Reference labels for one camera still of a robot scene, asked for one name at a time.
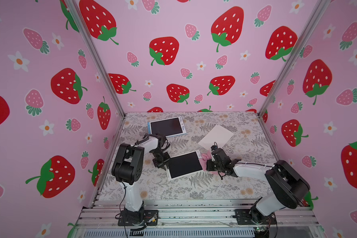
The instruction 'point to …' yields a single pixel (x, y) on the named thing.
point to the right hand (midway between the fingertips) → (213, 161)
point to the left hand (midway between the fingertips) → (170, 167)
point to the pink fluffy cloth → (206, 156)
